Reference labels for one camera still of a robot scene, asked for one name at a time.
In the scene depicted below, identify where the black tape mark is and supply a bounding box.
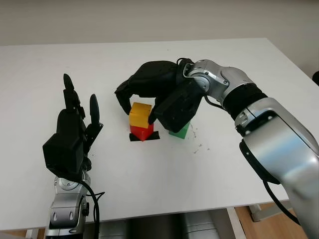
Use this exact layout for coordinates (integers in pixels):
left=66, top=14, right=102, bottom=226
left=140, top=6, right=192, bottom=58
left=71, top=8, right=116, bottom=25
left=129, top=130, right=160, bottom=143

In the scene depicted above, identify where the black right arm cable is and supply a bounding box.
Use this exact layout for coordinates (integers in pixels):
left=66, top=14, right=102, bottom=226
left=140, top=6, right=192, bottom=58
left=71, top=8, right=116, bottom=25
left=176, top=57, right=303, bottom=225

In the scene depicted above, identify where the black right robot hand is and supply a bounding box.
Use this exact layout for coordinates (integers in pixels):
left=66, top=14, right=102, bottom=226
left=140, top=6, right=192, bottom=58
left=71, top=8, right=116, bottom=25
left=114, top=60, right=186, bottom=125

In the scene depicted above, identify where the yellow wooden block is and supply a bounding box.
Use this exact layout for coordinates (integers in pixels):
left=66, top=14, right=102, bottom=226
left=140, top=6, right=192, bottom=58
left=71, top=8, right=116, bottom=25
left=129, top=102, right=153, bottom=129

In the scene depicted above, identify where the green wooden block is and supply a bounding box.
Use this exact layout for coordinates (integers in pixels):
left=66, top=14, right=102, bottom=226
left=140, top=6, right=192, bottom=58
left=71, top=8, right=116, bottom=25
left=168, top=120, right=192, bottom=140

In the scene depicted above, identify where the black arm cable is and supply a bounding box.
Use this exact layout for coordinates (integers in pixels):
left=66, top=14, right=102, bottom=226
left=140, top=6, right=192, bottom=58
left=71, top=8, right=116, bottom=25
left=176, top=57, right=303, bottom=225
left=74, top=179, right=106, bottom=239

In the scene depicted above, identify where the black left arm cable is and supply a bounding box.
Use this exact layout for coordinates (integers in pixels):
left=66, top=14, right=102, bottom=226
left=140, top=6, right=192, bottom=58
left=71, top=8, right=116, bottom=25
left=74, top=179, right=106, bottom=239

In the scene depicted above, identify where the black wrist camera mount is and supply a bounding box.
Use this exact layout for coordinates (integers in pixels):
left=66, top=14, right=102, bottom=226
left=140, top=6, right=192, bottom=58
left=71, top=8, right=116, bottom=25
left=42, top=132, right=85, bottom=177
left=154, top=79, right=203, bottom=134

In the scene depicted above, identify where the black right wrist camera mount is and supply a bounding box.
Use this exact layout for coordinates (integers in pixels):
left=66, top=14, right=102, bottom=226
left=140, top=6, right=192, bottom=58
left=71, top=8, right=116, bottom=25
left=154, top=79, right=203, bottom=134

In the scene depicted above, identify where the grey furniture foot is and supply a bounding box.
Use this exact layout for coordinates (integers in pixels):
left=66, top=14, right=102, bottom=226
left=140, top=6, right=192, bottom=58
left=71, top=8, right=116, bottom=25
left=248, top=202, right=293, bottom=223

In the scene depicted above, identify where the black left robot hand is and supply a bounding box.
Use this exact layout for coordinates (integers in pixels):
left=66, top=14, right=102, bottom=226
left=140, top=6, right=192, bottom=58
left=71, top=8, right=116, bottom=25
left=56, top=73, right=104, bottom=172

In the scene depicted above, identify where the red wooden block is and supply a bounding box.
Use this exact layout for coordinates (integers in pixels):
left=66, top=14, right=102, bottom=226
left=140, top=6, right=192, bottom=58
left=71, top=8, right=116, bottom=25
left=129, top=123, right=155, bottom=142

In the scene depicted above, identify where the white table leg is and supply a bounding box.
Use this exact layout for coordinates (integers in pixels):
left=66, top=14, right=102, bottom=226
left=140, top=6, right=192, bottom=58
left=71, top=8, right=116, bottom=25
left=225, top=206, right=242, bottom=239
left=25, top=228, right=40, bottom=239

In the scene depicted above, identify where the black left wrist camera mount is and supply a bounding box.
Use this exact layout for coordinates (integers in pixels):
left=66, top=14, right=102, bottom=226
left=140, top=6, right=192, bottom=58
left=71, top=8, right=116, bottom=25
left=42, top=132, right=85, bottom=177

